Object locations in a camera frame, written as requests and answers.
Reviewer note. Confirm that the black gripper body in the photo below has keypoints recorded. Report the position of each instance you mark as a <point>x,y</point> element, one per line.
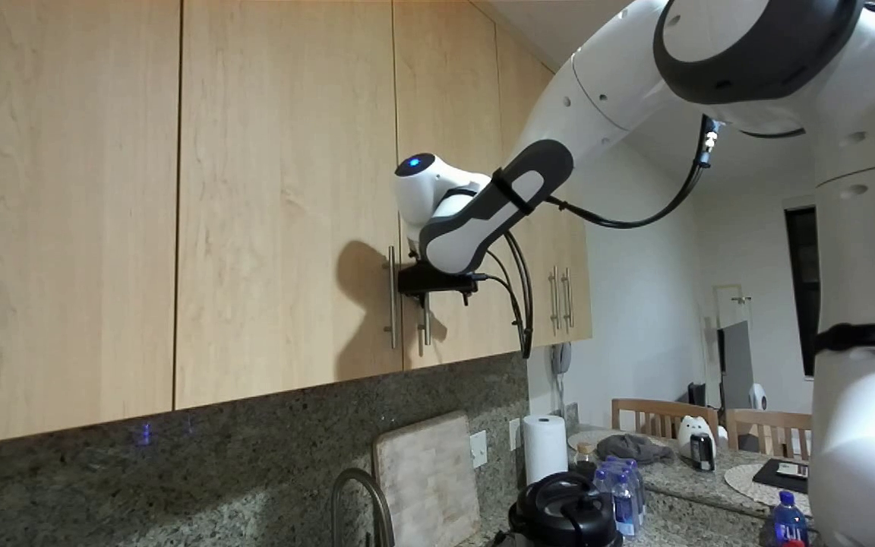
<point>450,284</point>

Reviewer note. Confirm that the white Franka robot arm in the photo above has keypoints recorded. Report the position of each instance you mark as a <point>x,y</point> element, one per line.
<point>864,200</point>

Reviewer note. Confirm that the narrow light wood cupboard door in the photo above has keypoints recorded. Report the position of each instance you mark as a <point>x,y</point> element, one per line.
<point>54,200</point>

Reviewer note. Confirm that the white paper towel roll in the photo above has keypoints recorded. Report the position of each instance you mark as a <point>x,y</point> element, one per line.
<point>545,450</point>

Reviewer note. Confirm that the pale stone cutting board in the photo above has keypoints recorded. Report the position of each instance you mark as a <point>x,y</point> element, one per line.
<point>428,480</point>

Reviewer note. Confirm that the metal kitchen faucet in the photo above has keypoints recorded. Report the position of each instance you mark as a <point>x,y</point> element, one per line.
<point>363,491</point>

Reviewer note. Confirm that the wooden dining chair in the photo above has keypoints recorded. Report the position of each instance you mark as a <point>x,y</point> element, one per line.
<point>661,415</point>
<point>773,425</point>

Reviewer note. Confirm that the grey cloth bundle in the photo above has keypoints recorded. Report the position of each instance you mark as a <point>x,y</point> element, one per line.
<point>637,446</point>

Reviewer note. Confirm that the black kettle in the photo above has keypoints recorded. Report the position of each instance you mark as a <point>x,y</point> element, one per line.
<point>559,510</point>

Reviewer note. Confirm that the clear plastic water bottle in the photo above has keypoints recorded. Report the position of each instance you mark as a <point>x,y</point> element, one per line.
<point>620,496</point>

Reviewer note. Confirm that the white countertop appliance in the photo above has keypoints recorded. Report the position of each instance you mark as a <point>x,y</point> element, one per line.
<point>697,442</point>

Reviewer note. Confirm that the round pale placemat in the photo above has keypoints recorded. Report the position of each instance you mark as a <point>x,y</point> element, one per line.
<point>747,487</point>

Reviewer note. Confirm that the black tablet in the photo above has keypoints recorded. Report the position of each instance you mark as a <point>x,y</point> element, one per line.
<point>782,476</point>

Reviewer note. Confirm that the blue capped plastic bottle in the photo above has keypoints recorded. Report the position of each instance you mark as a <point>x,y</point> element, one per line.
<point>784,521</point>

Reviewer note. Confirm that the grey wall telephone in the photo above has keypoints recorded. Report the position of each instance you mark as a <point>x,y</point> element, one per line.
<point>559,359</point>

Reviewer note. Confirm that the white wall outlet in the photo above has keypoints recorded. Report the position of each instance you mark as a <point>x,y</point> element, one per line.
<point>479,446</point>
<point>516,433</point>

